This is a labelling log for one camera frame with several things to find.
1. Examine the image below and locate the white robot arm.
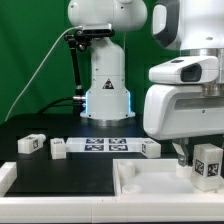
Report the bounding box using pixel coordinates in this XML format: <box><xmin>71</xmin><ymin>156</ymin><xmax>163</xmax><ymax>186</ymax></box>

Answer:
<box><xmin>68</xmin><ymin>0</ymin><xmax>224</xmax><ymax>147</ymax></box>

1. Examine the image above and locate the white square tabletop part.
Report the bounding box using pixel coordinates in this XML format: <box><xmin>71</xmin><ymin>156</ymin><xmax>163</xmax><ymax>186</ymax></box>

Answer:
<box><xmin>113</xmin><ymin>159</ymin><xmax>224</xmax><ymax>196</ymax></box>

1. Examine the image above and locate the white U-shaped obstacle frame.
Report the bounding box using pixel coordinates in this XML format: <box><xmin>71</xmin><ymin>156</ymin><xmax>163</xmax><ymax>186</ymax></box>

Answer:
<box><xmin>0</xmin><ymin>160</ymin><xmax>224</xmax><ymax>224</ymax></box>

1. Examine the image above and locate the grey camera cable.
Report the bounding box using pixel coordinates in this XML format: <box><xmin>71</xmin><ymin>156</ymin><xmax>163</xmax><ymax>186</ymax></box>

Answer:
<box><xmin>4</xmin><ymin>25</ymin><xmax>83</xmax><ymax>122</ymax></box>

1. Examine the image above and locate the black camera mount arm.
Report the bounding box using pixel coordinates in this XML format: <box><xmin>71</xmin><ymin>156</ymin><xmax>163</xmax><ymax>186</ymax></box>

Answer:
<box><xmin>64</xmin><ymin>29</ymin><xmax>116</xmax><ymax>101</ymax></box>

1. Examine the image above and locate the black cable bundle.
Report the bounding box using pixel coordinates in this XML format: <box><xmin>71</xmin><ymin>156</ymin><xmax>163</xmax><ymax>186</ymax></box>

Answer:
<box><xmin>37</xmin><ymin>96</ymin><xmax>84</xmax><ymax>115</ymax></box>

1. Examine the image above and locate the grey mounted camera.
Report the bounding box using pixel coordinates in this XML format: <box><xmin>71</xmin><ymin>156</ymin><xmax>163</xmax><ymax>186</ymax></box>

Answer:
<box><xmin>82</xmin><ymin>24</ymin><xmax>112</xmax><ymax>35</ymax></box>

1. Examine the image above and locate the white plate with markers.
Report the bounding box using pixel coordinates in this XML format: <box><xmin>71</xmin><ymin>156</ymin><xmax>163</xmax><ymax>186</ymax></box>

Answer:
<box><xmin>66</xmin><ymin>138</ymin><xmax>141</xmax><ymax>153</ymax></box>

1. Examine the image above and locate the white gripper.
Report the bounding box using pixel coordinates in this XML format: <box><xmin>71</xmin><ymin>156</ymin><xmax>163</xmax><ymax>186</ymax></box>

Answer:
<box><xmin>143</xmin><ymin>56</ymin><xmax>224</xmax><ymax>166</ymax></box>

